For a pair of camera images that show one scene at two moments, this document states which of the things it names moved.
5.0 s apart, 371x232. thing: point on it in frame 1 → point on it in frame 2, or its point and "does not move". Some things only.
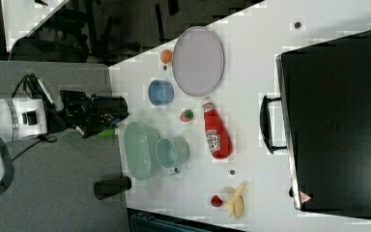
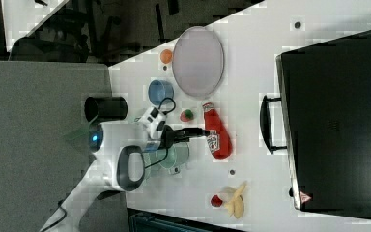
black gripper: (88, 114) → (170, 135)
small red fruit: (215, 201) does not move
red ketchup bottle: (218, 136) does not move
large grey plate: (198, 61) does not move
